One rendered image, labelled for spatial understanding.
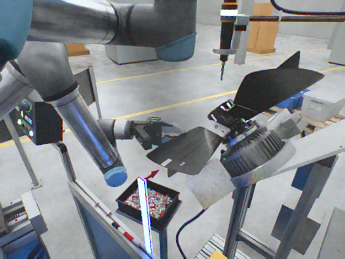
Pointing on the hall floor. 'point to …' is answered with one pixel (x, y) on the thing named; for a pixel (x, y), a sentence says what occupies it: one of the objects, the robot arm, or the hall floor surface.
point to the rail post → (85, 226)
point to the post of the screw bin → (164, 245)
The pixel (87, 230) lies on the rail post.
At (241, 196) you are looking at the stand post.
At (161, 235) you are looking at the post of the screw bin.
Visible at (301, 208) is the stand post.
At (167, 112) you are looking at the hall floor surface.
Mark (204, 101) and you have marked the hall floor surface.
